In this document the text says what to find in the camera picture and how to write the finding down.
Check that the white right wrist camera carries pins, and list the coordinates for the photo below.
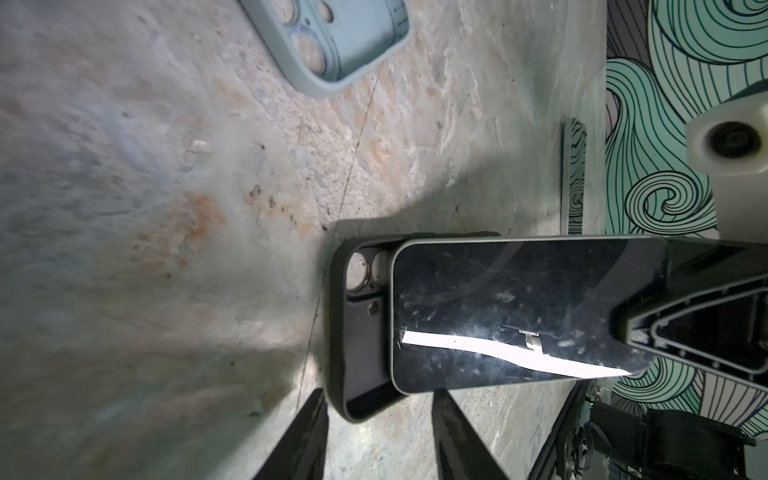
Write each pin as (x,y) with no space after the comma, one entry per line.
(728,143)

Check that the black phone case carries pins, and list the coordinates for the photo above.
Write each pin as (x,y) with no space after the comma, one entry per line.
(359,324)

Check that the light blue phone case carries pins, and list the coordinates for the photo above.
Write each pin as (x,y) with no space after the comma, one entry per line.
(323,46)

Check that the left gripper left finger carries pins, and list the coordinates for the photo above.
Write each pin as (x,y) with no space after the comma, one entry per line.
(301,452)

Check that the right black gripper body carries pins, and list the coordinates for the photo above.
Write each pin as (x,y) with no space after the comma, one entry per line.
(707,310)

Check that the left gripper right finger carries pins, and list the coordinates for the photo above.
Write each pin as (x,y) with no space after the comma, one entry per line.
(460,453)

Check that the black smartphone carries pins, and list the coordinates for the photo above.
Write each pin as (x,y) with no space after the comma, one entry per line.
(477,312)

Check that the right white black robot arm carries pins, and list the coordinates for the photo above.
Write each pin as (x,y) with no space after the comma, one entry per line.
(659,444)

